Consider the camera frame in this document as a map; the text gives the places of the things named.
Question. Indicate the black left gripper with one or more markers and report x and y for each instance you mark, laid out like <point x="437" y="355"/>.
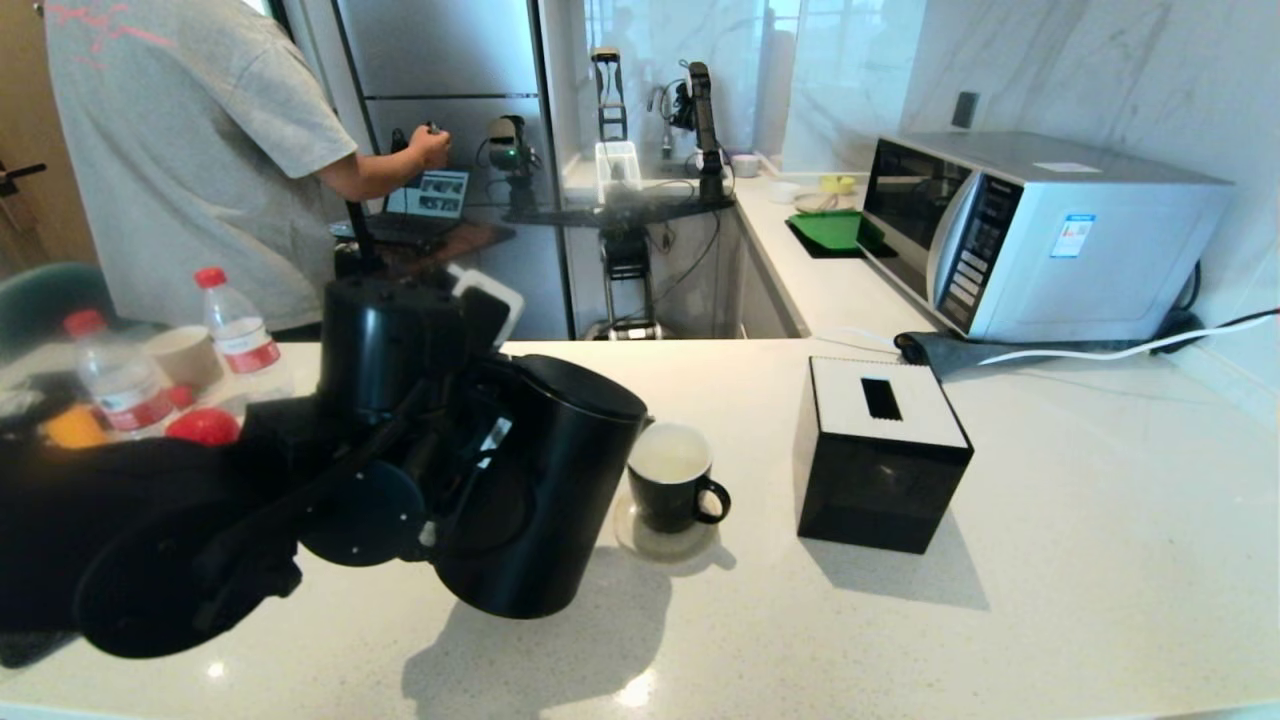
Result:
<point x="460" y="430"/>

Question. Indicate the black electric kettle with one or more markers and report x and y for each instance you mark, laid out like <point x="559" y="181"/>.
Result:
<point x="560" y="480"/>

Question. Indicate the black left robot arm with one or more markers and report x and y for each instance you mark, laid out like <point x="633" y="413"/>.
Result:
<point x="150" y="520"/>

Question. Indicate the brown wooden desk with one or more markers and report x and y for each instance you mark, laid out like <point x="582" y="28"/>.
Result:
<point x="470" y="240"/>

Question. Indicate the black mug white inside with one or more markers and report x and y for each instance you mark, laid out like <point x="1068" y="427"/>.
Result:
<point x="665" y="505"/>

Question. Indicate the round white coaster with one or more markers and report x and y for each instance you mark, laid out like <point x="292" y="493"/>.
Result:
<point x="650" y="550"/>

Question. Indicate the black laptop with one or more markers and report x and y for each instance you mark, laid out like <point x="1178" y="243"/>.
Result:
<point x="430" y="195"/>

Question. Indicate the clear water bottle red cap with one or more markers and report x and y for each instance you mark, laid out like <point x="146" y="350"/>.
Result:
<point x="240" y="335"/>
<point x="120" y="385"/>

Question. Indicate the red foil ball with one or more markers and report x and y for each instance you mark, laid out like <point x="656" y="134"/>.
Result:
<point x="205" y="428"/>

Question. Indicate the red toy chili pepper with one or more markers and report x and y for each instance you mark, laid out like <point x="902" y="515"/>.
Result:
<point x="180" y="397"/>

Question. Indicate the brown paper cup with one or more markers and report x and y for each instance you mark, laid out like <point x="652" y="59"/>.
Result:
<point x="185" y="358"/>

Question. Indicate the clear plastic rack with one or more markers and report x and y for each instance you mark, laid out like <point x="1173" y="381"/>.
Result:
<point x="618" y="170"/>

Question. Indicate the silver refrigerator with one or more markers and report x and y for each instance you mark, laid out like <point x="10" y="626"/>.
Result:
<point x="440" y="50"/>

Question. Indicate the pink bowl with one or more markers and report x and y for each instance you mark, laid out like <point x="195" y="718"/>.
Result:
<point x="745" y="164"/>

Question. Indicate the person in grey t-shirt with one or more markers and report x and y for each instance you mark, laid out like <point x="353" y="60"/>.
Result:
<point x="180" y="150"/>

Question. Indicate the white bowl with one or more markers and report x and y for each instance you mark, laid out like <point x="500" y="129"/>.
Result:
<point x="784" y="194"/>

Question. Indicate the black tissue box white lid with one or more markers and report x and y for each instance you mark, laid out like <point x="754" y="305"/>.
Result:
<point x="870" y="480"/>

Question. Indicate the beige plate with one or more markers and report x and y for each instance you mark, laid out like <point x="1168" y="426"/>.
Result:
<point x="812" y="205"/>

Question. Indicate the green tray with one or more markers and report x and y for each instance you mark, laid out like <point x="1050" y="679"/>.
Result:
<point x="835" y="232"/>

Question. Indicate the green chair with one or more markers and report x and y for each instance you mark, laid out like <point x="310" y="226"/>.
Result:
<point x="45" y="300"/>

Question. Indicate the yellow bowl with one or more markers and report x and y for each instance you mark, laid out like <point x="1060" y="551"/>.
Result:
<point x="838" y="186"/>

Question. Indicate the dark grey folded cloth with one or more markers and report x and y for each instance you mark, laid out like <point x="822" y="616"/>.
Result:
<point x="940" y="355"/>

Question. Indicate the silver microwave oven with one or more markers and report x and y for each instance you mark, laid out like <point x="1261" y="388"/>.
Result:
<point x="1100" y="250"/>

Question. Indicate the white framed wrist camera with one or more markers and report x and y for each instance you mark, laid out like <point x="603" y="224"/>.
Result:
<point x="490" y="300"/>

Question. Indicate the grey camera head green light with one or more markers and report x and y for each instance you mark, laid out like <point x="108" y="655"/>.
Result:
<point x="510" y="150"/>

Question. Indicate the black upright frame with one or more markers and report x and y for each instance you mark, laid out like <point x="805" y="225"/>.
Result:
<point x="610" y="110"/>

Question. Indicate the black wall outlet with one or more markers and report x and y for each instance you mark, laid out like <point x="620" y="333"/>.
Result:
<point x="964" y="112"/>

